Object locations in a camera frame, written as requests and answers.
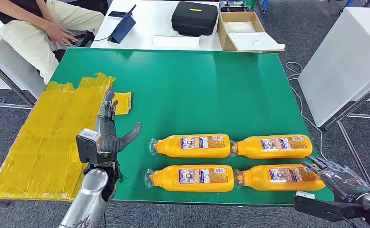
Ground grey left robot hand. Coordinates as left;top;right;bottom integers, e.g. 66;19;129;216
95;87;143;155

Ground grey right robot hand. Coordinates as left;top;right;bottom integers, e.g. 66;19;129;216
301;155;370;203

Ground orange detergent bottle clear cap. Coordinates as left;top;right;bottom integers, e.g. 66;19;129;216
144;164;235;192
229;134;313;159
149;134;232;158
234;163;326;191

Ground yellow taped flat sheet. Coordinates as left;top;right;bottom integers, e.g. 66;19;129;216
0;72;132;202

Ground black office chair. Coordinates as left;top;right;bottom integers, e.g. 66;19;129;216
51;0;110;64

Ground dark blue tablet case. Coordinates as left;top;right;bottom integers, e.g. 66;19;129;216
107;4;137;44

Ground person's hand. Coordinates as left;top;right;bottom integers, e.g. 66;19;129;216
45;22;78;47

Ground white table metal legs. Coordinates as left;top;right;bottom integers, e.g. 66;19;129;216
0;28;66;110
297;7;370;193

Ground flat white box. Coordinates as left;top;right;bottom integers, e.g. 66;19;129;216
152;35;201;50

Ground person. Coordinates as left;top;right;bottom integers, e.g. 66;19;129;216
0;0;105;85

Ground white desk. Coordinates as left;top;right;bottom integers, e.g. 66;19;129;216
90;0;286;52

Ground black zippered carrying case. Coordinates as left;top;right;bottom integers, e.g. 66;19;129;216
171;1;219;37

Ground open brown cardboard box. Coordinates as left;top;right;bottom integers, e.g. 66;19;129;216
217;11;285;53

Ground white plastic bag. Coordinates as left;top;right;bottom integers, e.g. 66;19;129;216
224;21;256;34

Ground black electronic device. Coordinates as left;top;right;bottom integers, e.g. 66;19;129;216
219;0;249;12

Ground green plastic crate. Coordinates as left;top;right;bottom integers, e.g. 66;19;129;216
235;0;258;11

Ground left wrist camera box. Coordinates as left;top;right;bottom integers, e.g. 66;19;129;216
75;128;102;163

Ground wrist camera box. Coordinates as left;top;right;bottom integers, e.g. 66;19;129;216
75;128;102;163
294;191;364;222

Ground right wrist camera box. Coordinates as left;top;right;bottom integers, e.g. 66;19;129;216
294;191;364;222

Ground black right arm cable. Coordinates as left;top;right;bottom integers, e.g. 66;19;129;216
341;216;359;228

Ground white floor cable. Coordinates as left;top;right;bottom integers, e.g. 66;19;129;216
285;61;328;161

